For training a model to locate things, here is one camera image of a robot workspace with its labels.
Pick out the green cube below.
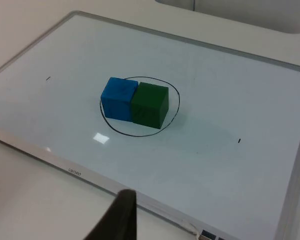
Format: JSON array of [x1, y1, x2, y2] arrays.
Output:
[[130, 82, 170, 130]]

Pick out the grey-framed whiteboard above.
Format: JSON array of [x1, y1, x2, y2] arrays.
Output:
[[0, 10, 300, 240]]

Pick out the blue cube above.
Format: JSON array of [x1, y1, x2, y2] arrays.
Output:
[[100, 77, 139, 123]]

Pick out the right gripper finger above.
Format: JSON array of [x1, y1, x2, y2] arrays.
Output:
[[85, 189, 138, 240]]

